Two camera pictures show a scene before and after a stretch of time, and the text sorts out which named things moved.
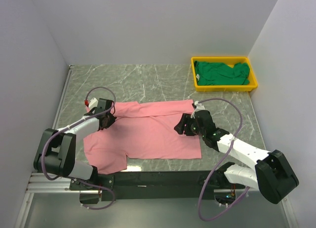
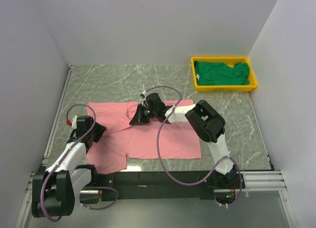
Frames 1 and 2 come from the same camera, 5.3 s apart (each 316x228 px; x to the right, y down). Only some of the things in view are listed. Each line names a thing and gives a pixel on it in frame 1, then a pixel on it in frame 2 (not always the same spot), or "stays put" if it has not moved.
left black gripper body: [111, 119] to [97, 132]
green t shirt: [215, 73] stays put
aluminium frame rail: [39, 183] stays put
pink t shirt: [141, 131] stays put
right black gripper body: [192, 128] to [145, 113]
